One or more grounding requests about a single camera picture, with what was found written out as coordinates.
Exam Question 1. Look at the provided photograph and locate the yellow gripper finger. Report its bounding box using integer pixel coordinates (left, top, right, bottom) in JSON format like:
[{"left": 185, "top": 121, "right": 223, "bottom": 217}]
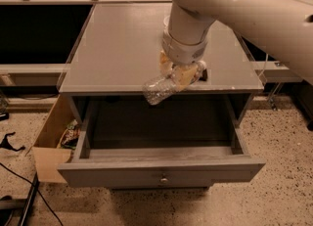
[
  {"left": 172, "top": 64, "right": 203, "bottom": 92},
  {"left": 159, "top": 51, "right": 172, "bottom": 75}
]

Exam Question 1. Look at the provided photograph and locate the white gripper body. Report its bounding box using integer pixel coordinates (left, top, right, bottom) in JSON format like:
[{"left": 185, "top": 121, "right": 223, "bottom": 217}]
[{"left": 161, "top": 30, "right": 207, "bottom": 65}]

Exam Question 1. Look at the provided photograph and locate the clear plastic water bottle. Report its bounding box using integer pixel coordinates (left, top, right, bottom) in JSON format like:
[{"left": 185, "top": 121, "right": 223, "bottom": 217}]
[{"left": 142, "top": 61, "right": 207, "bottom": 107}]

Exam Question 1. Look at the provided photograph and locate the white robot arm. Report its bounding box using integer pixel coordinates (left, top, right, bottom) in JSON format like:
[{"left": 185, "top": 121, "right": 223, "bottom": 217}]
[{"left": 162, "top": 0, "right": 313, "bottom": 84}]

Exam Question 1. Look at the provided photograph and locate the open grey top drawer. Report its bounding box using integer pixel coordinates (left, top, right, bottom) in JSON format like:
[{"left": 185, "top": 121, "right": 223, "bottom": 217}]
[{"left": 58, "top": 95, "right": 265, "bottom": 189}]

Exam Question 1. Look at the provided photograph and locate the round metal drawer knob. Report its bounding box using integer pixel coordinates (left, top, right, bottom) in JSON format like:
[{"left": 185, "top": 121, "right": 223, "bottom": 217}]
[{"left": 159, "top": 174, "right": 168, "bottom": 185}]

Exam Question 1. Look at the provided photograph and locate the dark chocolate bar wrapper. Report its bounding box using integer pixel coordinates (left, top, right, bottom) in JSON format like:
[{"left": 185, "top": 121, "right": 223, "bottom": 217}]
[{"left": 200, "top": 69, "right": 208, "bottom": 81}]

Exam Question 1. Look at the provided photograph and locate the grey wooden nightstand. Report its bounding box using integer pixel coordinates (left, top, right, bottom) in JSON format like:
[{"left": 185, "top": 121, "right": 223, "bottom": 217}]
[{"left": 56, "top": 1, "right": 268, "bottom": 192}]

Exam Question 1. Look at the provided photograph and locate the colourful snack bag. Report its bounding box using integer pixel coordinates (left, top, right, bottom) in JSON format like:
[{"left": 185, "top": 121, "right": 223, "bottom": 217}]
[{"left": 58, "top": 119, "right": 80, "bottom": 150}]

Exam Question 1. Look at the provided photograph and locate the brown cardboard box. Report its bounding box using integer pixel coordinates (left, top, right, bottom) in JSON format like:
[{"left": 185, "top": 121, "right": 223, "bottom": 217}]
[{"left": 32, "top": 96, "right": 73, "bottom": 183}]

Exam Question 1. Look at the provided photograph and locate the black clip on floor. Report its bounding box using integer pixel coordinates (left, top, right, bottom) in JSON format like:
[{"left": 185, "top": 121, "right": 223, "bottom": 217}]
[{"left": 0, "top": 132, "right": 25, "bottom": 152}]

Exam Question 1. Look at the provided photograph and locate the black metal floor stand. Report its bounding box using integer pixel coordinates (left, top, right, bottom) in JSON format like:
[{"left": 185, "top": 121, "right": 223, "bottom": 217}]
[{"left": 0, "top": 175, "right": 39, "bottom": 226}]

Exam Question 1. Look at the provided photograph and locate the black floor cable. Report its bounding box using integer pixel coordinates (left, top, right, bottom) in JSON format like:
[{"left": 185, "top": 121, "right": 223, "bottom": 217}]
[{"left": 0, "top": 161, "right": 66, "bottom": 226}]

